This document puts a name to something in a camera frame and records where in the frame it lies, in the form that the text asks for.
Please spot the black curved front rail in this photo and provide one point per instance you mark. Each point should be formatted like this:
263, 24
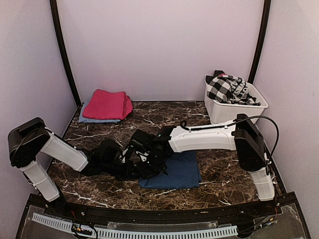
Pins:
99, 215

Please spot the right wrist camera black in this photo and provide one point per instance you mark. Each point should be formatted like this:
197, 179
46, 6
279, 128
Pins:
142, 141

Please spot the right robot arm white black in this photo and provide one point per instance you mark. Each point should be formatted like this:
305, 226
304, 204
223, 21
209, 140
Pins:
240, 135

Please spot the black corner post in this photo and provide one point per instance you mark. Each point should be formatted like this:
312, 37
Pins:
63, 51
260, 41

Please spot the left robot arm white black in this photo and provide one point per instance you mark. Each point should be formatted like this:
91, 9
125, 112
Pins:
28, 140

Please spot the dark blue garment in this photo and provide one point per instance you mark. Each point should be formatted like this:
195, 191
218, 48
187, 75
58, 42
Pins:
182, 173

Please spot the white slotted cable duct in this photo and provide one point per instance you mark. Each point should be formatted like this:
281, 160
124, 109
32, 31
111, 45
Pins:
116, 230

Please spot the black white checkered shirt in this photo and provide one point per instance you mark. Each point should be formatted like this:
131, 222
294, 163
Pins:
218, 87

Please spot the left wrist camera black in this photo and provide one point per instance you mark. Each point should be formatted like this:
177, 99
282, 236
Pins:
108, 149

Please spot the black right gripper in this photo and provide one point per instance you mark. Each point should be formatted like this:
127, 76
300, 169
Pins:
145, 173

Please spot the pink trousers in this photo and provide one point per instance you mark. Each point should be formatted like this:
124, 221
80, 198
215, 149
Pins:
108, 106

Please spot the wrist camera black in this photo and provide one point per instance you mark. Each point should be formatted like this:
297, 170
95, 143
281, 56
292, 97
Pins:
108, 149
142, 141

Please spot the white plastic laundry bin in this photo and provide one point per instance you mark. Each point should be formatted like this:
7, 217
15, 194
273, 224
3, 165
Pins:
219, 113

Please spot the black shirt white lettering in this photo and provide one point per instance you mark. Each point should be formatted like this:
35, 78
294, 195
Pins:
239, 91

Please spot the right black corner post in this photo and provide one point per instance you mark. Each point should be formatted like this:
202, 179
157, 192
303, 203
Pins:
260, 41

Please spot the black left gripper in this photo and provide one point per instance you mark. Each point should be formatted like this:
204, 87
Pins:
127, 174

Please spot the left black corner post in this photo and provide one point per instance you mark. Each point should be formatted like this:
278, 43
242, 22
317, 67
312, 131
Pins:
63, 51

